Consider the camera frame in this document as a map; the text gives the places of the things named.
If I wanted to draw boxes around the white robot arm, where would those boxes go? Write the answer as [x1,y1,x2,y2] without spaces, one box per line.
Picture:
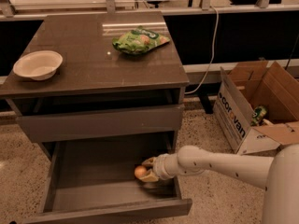
[135,145,299,224]

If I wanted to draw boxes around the white cable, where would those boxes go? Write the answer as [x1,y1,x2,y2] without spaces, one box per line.
[184,6,220,96]

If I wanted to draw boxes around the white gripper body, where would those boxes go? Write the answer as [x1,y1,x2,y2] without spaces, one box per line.
[153,154,179,180]

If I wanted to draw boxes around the corovan cardboard box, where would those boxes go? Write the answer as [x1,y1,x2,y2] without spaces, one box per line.
[214,61,299,155]

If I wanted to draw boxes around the orange fruit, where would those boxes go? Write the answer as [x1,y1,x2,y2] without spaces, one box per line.
[135,166,147,178]

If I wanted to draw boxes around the green packet in box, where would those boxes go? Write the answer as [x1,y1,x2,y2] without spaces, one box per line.
[250,105,267,126]

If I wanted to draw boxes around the grey upper drawer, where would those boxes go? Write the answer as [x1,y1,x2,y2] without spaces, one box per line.
[17,105,184,143]

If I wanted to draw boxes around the grey drawer cabinet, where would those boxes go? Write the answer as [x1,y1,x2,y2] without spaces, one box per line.
[1,11,189,156]

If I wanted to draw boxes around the green snack bag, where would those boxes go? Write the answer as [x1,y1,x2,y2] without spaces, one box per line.
[112,26,170,55]

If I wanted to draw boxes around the open grey lower drawer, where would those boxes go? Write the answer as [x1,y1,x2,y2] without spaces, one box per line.
[24,133,192,224]

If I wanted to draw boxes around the white paper bowl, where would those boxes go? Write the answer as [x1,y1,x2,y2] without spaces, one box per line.
[13,50,63,81]

